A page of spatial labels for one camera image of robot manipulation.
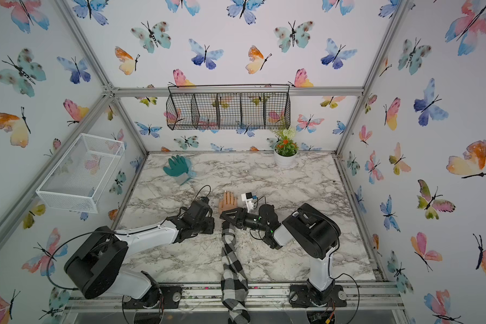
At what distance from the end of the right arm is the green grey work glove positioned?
1.27ft

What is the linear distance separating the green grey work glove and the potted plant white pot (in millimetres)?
465

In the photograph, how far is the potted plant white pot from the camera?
1.03 metres

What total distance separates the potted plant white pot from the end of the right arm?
38 centimetres

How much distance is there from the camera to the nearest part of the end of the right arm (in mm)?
721

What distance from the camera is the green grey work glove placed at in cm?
110
